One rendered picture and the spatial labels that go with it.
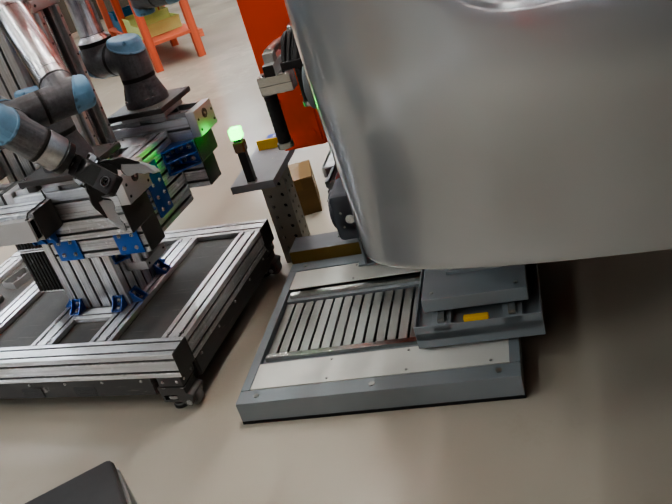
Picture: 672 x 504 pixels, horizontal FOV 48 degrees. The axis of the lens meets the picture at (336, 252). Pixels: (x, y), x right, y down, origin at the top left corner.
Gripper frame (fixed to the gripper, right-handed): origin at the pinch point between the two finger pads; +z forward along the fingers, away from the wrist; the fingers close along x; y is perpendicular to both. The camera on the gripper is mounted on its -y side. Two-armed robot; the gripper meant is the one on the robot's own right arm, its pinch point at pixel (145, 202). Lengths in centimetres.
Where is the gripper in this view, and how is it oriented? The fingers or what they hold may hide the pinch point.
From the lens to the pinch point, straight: 169.8
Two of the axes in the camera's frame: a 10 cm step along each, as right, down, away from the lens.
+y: -5.4, -3.0, 7.8
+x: -5.0, 8.7, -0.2
